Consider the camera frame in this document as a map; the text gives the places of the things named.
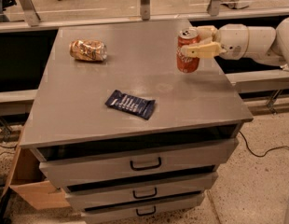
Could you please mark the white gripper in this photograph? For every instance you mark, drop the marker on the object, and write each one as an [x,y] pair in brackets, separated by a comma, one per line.
[233,41]

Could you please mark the red coke can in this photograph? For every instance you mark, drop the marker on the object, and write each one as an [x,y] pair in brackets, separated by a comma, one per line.
[187,36]

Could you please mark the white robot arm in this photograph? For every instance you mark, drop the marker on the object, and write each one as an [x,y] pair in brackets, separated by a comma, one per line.
[260,200]

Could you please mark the crushed gold soda can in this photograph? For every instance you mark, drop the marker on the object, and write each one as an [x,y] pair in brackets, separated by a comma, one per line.
[88,50]

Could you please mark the dark blue snack wrapper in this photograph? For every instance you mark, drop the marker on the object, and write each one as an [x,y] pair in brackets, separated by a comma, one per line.
[134,105]

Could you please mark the grey drawer cabinet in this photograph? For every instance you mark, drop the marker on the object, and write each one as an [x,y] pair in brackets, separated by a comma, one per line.
[121,130]

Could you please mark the middle grey drawer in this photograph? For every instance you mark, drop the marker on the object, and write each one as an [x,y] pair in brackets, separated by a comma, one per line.
[140,188]

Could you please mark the grey drawer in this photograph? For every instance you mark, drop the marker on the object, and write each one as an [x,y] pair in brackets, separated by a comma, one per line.
[145,208]
[140,188]
[94,169]

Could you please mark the bottom grey drawer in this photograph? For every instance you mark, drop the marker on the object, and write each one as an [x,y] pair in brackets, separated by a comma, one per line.
[145,208]

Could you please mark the top grey drawer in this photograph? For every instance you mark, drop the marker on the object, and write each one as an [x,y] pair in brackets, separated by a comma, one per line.
[94,169]

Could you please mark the brown cardboard box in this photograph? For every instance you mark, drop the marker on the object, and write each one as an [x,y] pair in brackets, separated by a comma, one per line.
[28,181]

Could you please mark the right metal rail post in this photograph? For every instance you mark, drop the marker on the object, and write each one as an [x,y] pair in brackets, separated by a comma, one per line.
[213,7]

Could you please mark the metal rail post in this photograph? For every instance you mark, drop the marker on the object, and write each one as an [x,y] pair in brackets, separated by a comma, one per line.
[30,14]
[145,9]
[213,7]

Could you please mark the middle metal rail post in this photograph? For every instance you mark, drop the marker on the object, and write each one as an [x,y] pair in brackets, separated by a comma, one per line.
[145,9]

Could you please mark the left metal rail post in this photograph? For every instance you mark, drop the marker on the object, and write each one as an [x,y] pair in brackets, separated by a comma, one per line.
[30,14]

